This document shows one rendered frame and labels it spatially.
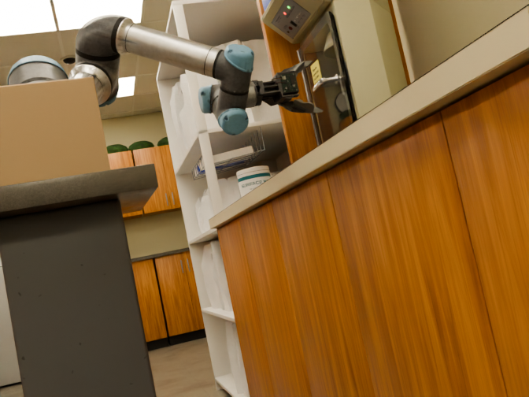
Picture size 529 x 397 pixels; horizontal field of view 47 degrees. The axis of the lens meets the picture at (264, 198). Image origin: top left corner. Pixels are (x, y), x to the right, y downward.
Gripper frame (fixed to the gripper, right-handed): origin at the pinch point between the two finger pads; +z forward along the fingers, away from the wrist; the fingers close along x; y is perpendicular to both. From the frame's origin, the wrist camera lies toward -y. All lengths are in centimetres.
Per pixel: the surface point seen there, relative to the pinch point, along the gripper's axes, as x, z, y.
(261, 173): -14, -5, -61
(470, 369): -66, -21, 84
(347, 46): 7.4, 6.9, 10.8
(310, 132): -8.1, 4.8, -26.2
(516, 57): -30, -24, 111
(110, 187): -29, -64, 63
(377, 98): -8.4, 12.3, 10.8
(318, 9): 21.1, 3.3, 4.9
